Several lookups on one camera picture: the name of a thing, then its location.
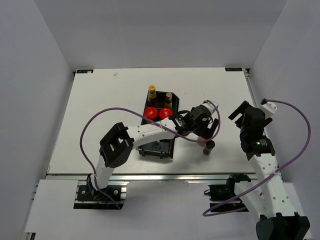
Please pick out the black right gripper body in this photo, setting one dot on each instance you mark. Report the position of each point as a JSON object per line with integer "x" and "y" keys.
{"x": 243, "y": 133}

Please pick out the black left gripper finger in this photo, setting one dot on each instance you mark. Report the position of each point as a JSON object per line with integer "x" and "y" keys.
{"x": 181, "y": 117}
{"x": 209, "y": 131}

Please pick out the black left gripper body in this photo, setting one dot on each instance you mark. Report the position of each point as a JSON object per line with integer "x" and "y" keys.
{"x": 199, "y": 130}

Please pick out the black-lid pepper shaker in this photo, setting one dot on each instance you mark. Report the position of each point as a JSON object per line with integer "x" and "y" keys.
{"x": 208, "y": 147}

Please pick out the pink-lid spice shaker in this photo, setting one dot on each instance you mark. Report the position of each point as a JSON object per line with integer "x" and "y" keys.
{"x": 201, "y": 141}

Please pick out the red-lid sauce jar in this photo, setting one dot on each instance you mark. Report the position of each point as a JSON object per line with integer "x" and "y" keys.
{"x": 165, "y": 113}
{"x": 152, "y": 114}

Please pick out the small yellow-label brown bottle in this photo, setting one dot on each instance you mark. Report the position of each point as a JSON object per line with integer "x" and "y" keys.
{"x": 168, "y": 100}

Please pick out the yellow-cap red sauce bottle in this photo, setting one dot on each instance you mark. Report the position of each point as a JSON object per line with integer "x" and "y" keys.
{"x": 152, "y": 96}

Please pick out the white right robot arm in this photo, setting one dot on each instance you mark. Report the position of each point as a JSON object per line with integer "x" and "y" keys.
{"x": 277, "y": 218}

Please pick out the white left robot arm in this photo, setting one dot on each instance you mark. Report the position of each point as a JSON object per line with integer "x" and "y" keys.
{"x": 116, "y": 146}

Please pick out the black three-compartment organizer tray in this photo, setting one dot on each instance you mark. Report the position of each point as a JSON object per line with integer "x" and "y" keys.
{"x": 160, "y": 148}

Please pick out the blue corner label right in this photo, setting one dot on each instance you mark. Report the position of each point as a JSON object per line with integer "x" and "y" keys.
{"x": 233, "y": 69}

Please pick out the blue corner label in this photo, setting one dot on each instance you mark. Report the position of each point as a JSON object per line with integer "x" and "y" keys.
{"x": 84, "y": 71}
{"x": 233, "y": 69}

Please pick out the blue corner label left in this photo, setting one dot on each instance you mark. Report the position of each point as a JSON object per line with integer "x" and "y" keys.
{"x": 84, "y": 71}

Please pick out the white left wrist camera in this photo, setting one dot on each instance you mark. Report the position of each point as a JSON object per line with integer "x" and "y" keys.
{"x": 211, "y": 106}

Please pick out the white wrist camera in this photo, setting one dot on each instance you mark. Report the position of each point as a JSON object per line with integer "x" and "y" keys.
{"x": 211, "y": 106}
{"x": 268, "y": 108}

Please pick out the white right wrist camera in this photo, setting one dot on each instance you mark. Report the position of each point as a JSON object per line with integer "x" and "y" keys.
{"x": 268, "y": 108}

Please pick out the aluminium right table rail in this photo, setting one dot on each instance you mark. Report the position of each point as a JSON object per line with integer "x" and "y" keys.
{"x": 252, "y": 87}

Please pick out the aluminium table rail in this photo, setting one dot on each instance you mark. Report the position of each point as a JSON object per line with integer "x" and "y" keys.
{"x": 144, "y": 177}
{"x": 252, "y": 87}

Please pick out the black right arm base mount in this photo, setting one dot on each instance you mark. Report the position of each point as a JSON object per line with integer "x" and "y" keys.
{"x": 221, "y": 192}

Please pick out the aluminium front table rail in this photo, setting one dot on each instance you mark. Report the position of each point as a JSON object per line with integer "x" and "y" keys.
{"x": 144, "y": 177}

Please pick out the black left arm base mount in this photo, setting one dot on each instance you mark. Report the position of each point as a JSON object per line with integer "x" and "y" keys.
{"x": 88, "y": 198}

